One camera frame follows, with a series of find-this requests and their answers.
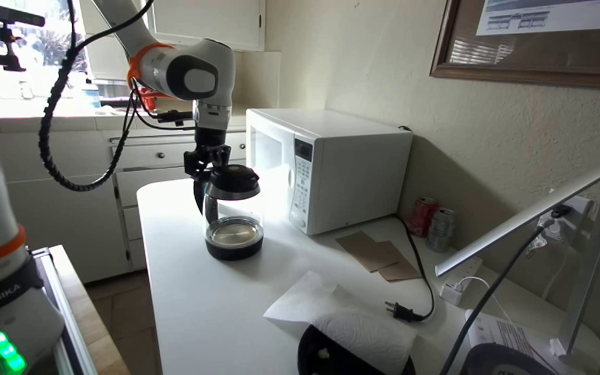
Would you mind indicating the white desk lamp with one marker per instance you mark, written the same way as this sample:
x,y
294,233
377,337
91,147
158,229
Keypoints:
x,y
593,263

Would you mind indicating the wood framed notice board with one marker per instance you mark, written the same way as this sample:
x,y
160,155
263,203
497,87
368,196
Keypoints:
x,y
537,54

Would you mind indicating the brown paper piece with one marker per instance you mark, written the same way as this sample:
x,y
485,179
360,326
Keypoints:
x,y
403,270
364,248

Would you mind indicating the glass kettle with black lid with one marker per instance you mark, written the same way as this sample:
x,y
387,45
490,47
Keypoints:
x,y
235,215

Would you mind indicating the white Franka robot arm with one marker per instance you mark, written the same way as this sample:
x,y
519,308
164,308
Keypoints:
x,y
182,74

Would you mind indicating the white microwave oven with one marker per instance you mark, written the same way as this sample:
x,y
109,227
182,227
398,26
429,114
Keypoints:
x,y
355,173

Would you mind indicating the white wall cabinet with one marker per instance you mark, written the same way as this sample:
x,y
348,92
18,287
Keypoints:
x,y
210,21

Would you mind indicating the white cabinet drawer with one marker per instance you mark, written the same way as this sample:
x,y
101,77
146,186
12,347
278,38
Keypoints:
x,y
150,187
155,155
238,147

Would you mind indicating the black camera on stand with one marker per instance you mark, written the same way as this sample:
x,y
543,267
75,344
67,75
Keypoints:
x,y
0,13

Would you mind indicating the printed paper sheet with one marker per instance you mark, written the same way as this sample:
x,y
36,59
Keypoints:
x,y
501,340

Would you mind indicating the silver soda can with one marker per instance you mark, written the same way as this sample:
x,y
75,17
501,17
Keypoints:
x,y
443,229

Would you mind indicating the white paper towel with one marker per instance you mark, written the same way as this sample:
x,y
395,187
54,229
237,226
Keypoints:
x,y
334,312

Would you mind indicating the red soda can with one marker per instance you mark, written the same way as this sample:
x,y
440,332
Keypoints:
x,y
422,216

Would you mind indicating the white wall outlet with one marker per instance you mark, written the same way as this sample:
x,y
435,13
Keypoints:
x,y
571,215

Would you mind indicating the black round disc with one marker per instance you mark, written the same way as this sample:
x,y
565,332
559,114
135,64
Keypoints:
x,y
328,357

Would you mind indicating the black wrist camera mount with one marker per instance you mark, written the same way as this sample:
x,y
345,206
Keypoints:
x,y
174,114

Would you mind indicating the bright window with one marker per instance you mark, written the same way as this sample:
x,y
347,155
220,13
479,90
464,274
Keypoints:
x,y
10,75

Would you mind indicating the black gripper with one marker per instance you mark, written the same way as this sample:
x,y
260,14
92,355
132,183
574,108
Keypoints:
x,y
211,141

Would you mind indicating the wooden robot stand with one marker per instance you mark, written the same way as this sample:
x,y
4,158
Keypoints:
x,y
89,320

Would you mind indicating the white base cabinet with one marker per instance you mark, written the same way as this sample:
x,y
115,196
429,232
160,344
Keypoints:
x,y
58,215

